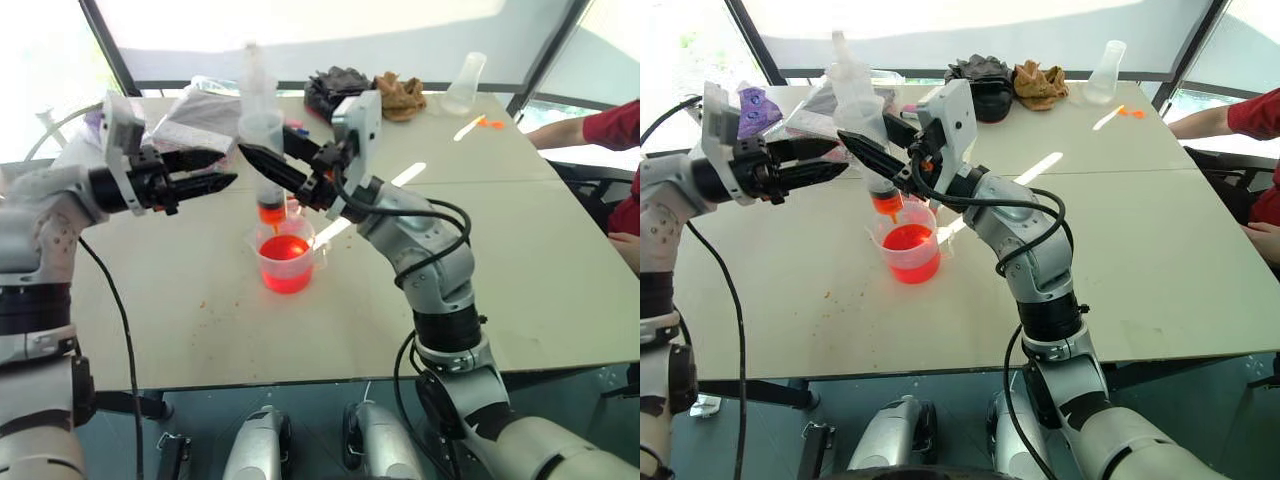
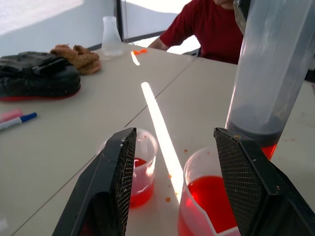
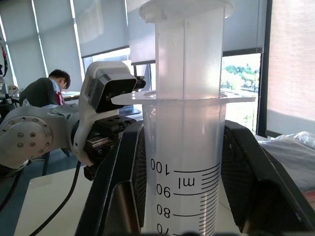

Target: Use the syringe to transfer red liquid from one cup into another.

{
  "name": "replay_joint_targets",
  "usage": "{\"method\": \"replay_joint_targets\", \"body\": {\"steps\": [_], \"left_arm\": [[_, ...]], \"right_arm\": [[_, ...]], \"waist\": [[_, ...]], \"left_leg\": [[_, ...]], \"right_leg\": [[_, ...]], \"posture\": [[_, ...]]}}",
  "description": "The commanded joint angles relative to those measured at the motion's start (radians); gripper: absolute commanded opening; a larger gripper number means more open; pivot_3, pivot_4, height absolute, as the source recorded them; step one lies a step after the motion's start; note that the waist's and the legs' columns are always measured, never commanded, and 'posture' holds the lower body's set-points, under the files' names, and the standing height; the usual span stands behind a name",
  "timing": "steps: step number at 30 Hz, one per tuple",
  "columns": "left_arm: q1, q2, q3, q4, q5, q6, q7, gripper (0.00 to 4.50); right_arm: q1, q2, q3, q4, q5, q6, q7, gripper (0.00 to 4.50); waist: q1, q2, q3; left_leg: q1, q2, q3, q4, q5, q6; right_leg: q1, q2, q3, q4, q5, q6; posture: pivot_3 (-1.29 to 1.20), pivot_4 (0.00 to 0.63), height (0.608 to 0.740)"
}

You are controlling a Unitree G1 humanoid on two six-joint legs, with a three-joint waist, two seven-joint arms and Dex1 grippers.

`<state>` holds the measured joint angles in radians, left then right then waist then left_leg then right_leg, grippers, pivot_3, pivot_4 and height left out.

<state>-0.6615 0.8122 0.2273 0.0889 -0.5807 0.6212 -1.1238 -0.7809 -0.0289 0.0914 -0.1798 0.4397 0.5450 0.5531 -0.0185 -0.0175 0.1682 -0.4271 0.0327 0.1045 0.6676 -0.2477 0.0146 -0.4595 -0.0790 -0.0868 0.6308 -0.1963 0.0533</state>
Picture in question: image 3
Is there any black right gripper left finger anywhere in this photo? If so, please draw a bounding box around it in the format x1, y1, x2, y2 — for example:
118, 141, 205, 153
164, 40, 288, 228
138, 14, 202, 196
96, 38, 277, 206
78, 120, 146, 236

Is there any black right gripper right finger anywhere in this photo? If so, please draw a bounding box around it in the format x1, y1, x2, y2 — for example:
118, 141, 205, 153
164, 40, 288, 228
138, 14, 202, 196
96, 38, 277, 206
220, 119, 315, 236

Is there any large translucent plastic syringe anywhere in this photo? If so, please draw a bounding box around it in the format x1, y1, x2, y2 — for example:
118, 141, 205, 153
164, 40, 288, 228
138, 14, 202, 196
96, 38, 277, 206
110, 0, 256, 236

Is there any dark laptop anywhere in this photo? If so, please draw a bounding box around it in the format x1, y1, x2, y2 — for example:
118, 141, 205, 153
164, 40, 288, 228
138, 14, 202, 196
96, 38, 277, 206
119, 105, 142, 116

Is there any clear plastic bag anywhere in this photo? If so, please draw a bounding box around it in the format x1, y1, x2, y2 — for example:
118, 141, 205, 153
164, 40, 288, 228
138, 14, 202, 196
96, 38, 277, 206
260, 131, 315, 191

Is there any seated person in dark jacket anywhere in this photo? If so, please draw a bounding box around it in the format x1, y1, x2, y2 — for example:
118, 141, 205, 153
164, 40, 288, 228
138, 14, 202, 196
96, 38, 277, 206
19, 69, 72, 108

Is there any grey roller blind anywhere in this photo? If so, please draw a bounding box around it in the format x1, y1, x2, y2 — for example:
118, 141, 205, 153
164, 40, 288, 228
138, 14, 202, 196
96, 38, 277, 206
4, 0, 83, 93
72, 0, 130, 59

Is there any beige roller blind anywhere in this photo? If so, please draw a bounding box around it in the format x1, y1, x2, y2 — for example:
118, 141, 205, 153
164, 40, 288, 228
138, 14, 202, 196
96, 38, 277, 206
267, 0, 315, 129

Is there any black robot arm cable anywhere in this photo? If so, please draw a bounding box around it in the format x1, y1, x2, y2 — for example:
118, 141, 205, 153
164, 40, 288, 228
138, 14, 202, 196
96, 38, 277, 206
0, 169, 24, 212
29, 159, 82, 236

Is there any black window frame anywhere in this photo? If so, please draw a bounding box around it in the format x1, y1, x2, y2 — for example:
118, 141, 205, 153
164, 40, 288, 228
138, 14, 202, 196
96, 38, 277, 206
255, 0, 273, 135

